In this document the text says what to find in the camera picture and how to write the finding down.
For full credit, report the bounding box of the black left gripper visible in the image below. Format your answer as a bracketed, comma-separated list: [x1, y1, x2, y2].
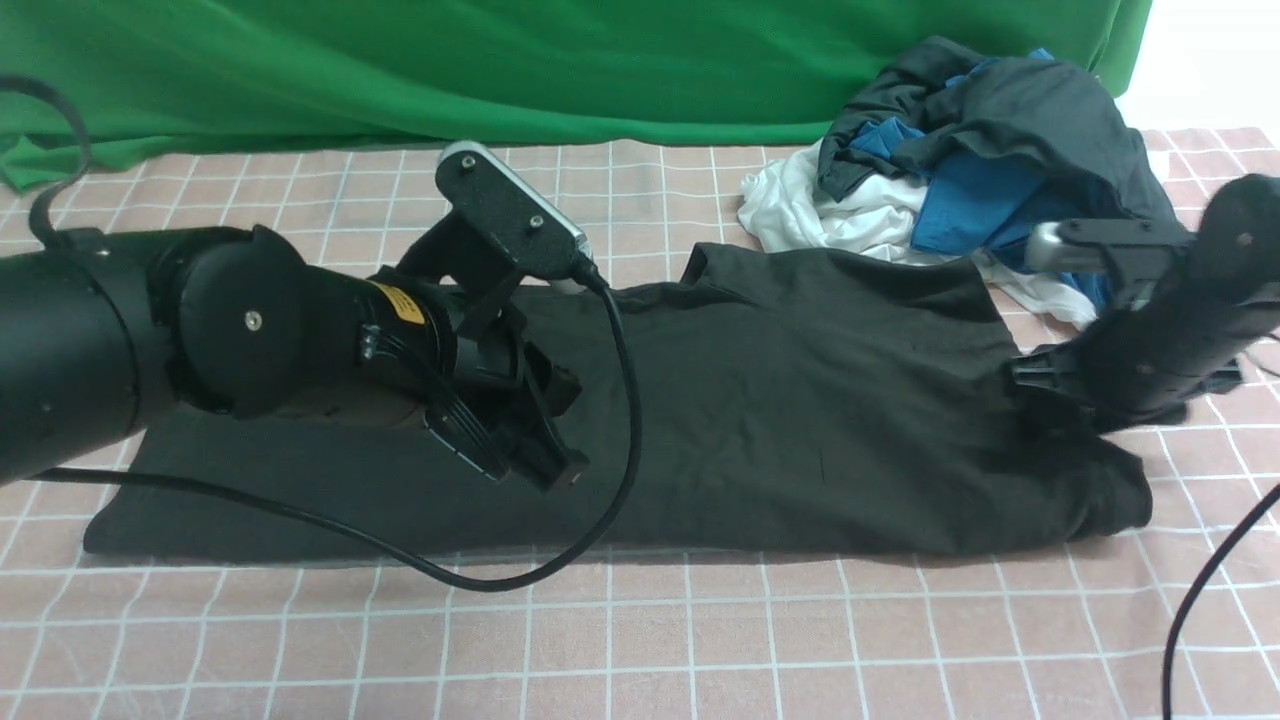
[370, 215, 589, 489]

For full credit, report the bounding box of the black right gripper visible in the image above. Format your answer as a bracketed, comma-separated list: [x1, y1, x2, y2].
[1005, 252, 1279, 436]

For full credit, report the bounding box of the dark gray long-sleeved shirt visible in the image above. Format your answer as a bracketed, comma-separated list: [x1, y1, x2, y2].
[132, 243, 1153, 557]

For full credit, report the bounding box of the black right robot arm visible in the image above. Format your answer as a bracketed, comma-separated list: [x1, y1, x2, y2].
[1005, 174, 1279, 434]

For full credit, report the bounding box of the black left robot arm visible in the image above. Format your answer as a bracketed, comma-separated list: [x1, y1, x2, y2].
[1, 211, 588, 488]

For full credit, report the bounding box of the blue crumpled shirt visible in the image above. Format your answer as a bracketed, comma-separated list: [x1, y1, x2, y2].
[855, 47, 1116, 311]

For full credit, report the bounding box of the dark gray crumpled shirt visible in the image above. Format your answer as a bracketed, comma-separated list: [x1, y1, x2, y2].
[818, 36, 1190, 241]

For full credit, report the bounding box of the white crumpled shirt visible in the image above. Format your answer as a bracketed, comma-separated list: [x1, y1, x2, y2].
[737, 143, 1097, 328]

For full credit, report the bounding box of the pink checkered tablecloth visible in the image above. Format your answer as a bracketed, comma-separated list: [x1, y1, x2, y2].
[1, 141, 1277, 719]

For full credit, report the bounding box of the green backdrop cloth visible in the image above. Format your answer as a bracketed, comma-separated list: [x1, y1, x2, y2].
[1, 1, 1151, 170]

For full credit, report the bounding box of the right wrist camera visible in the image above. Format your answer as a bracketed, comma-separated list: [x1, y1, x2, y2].
[1024, 219, 1194, 284]

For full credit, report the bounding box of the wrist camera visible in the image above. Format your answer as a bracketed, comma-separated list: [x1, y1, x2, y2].
[435, 141, 594, 295]
[1024, 219, 1194, 284]

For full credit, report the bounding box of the black left camera cable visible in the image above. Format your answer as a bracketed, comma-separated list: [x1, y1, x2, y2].
[29, 265, 643, 593]

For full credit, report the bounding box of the black camera cable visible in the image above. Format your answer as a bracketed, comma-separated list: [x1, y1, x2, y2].
[1160, 486, 1280, 720]
[29, 265, 643, 593]

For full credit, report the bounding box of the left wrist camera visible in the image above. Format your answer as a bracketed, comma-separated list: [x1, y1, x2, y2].
[435, 141, 594, 295]

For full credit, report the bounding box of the black right camera cable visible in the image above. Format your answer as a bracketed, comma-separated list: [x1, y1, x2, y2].
[1160, 486, 1280, 720]

